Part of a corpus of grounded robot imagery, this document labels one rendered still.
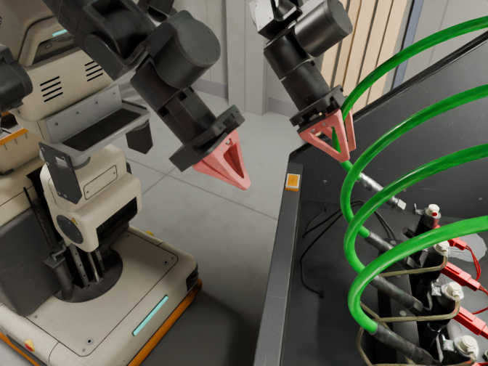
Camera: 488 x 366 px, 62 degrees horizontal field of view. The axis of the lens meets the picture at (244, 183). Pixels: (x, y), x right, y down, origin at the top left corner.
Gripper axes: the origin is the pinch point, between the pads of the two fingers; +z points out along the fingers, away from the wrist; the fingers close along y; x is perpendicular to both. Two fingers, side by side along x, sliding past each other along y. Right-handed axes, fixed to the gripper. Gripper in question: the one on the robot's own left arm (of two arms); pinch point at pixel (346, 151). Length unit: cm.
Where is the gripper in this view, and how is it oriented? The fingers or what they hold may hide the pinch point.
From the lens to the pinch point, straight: 65.4
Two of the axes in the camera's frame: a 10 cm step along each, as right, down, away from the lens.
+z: 5.5, 8.3, 1.1
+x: -7.3, 4.1, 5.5
